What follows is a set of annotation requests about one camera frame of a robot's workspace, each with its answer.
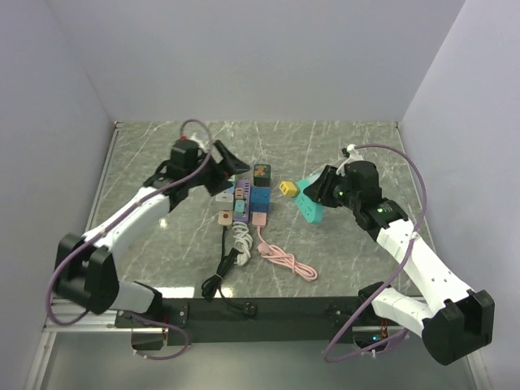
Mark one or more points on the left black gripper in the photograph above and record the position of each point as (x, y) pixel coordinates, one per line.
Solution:
(224, 170)

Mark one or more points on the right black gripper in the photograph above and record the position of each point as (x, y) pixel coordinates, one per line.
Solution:
(319, 190)

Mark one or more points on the teal power strip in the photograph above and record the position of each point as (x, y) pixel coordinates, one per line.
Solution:
(312, 211)

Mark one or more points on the small yellow plug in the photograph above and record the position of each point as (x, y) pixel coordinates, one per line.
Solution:
(288, 188)

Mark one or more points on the dark green cube plug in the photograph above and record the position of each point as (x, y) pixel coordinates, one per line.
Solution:
(262, 175)

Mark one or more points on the blue cube adapter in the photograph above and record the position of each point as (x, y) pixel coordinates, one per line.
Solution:
(260, 199)

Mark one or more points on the pink power strip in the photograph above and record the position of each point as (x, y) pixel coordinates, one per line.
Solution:
(259, 219)

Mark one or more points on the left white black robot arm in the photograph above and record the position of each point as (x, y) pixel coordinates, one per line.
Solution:
(85, 270)

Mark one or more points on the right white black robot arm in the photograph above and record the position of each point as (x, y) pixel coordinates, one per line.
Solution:
(453, 320)

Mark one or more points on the white plug adapter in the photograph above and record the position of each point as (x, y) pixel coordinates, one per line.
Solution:
(224, 197)

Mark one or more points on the purple power strip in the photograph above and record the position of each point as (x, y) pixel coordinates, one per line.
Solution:
(242, 195)

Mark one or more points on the beige power strip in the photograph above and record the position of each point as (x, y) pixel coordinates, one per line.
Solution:
(225, 216)

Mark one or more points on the black base bar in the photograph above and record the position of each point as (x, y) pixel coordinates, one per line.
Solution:
(260, 319)

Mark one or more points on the aluminium rail frame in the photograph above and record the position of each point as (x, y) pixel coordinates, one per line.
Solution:
(50, 297)

